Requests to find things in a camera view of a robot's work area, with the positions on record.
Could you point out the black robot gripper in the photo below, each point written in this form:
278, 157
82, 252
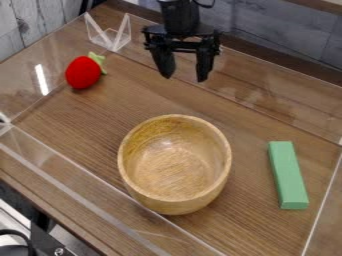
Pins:
182, 34

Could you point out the red plush strawberry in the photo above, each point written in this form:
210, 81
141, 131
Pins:
85, 71

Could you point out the green rectangular block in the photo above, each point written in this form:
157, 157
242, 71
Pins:
289, 180

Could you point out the wooden bowl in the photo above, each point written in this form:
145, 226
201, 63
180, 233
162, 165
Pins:
174, 162

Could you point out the clear acrylic corner bracket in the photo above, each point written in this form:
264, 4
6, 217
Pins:
110, 38

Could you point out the clear acrylic front wall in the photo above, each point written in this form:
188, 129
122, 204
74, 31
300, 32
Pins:
90, 207

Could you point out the black metal mount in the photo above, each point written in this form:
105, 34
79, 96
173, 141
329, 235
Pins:
45, 243

